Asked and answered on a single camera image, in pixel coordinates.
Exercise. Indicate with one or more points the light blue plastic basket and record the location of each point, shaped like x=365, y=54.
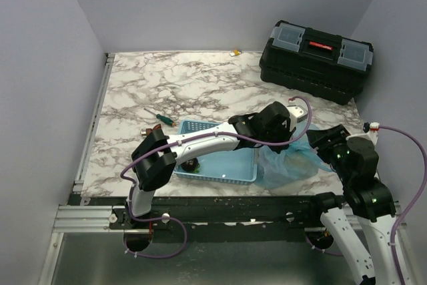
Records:
x=219, y=160

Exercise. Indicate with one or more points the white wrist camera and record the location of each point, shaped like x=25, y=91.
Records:
x=369, y=131
x=297, y=115

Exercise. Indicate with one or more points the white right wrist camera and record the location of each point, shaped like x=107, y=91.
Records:
x=369, y=131

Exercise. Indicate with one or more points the black front mounting rail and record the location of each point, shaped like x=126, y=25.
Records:
x=213, y=219

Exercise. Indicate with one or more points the aluminium extrusion bar left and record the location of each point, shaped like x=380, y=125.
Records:
x=84, y=219

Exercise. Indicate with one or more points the dark purple fake mangosteen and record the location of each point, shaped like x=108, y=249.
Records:
x=191, y=166

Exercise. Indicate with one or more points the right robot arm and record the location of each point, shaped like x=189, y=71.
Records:
x=380, y=259

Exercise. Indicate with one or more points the brown and silver small tool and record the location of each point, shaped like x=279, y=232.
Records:
x=145, y=132

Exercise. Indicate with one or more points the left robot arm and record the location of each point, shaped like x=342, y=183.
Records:
x=155, y=158

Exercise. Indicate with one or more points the yellow fake fruit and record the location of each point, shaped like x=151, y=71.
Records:
x=301, y=167

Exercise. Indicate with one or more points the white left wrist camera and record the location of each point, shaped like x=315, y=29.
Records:
x=297, y=115

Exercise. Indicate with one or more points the light blue plastic bag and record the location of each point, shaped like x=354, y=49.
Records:
x=272, y=171

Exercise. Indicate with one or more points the aluminium left side rail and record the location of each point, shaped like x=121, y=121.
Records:
x=90, y=137

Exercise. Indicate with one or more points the small yellow white tag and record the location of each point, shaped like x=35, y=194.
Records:
x=235, y=53

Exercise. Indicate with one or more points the black plastic toolbox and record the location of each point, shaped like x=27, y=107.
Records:
x=322, y=64

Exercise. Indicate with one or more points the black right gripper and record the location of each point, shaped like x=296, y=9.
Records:
x=337, y=133

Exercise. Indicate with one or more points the green handled screwdriver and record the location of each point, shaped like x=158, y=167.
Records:
x=164, y=119

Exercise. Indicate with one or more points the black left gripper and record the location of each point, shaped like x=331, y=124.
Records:
x=287, y=134

